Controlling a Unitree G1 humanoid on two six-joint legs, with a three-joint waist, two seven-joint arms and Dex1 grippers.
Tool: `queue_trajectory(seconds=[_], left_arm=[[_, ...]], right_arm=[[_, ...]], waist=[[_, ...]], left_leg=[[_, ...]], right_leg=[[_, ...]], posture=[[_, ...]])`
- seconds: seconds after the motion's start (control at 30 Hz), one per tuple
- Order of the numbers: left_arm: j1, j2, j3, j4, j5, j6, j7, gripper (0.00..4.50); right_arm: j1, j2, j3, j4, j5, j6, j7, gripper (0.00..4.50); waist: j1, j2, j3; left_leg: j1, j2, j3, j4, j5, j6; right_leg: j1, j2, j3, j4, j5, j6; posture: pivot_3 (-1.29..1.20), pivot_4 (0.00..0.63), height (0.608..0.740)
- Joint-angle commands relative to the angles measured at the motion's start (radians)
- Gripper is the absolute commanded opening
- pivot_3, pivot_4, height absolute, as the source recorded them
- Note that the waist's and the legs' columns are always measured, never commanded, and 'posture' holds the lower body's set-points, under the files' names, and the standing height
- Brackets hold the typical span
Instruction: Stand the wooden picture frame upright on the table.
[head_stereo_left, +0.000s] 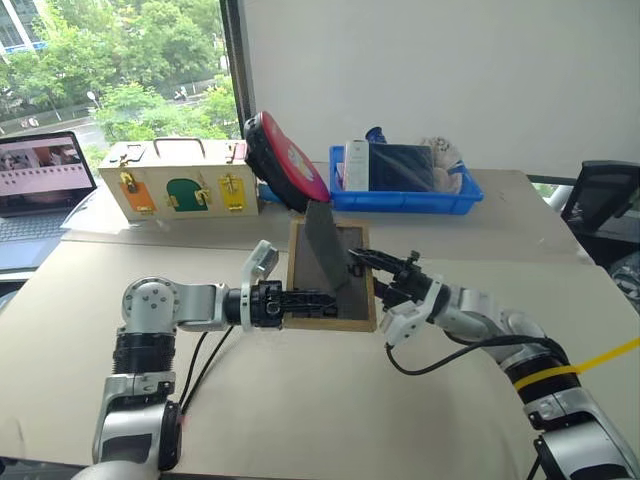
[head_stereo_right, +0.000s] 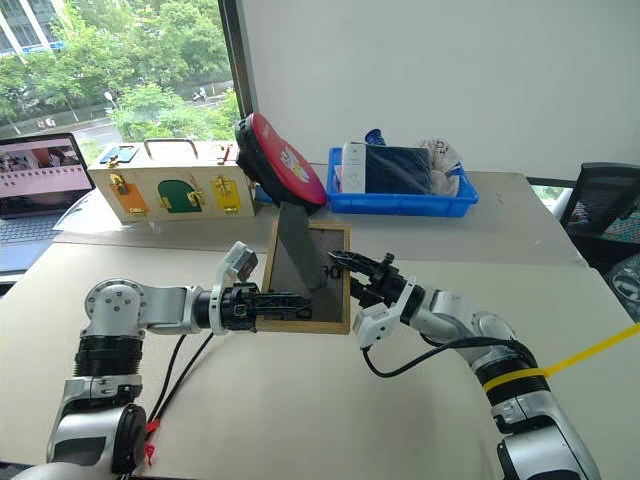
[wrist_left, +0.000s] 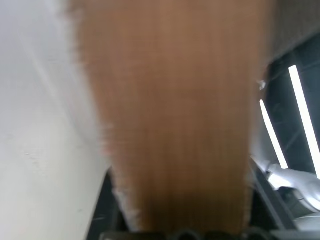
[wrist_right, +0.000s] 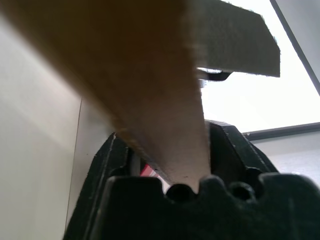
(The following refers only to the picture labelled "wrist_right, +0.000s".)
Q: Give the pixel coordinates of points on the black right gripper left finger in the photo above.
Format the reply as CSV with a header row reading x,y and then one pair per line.
x,y
110,160

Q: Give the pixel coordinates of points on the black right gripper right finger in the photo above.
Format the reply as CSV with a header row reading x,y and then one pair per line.
x,y
232,150

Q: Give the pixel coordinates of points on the brown cardboard piece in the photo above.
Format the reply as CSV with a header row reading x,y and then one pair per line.
x,y
130,75

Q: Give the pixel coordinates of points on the red object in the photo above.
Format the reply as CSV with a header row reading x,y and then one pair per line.
x,y
148,171

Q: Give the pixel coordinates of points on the dark horizontal window frame bar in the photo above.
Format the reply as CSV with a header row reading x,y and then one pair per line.
x,y
285,130

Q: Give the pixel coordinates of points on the grey slanted window frame bar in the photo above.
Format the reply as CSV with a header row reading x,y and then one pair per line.
x,y
300,42

